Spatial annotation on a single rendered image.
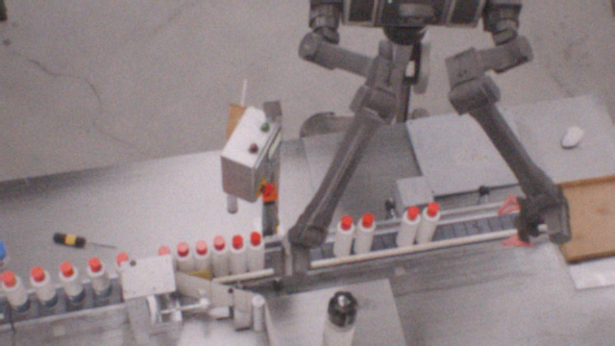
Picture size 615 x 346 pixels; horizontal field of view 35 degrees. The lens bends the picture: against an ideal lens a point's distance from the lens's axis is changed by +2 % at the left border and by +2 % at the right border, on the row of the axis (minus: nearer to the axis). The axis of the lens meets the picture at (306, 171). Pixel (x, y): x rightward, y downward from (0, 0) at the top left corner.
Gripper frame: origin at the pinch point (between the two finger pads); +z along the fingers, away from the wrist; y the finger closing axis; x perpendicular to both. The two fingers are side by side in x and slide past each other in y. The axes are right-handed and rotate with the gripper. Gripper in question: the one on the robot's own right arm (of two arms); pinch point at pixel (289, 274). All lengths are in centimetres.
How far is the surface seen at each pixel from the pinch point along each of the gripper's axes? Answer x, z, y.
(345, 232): 14.9, 9.4, 20.1
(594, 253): 4, 26, 98
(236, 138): 24.4, -33.0, -10.4
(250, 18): 186, 112, 23
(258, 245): 14.9, 9.5, -5.6
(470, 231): 17, 25, 62
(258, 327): -4.2, 22.9, -8.8
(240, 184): 17.2, -22.5, -10.6
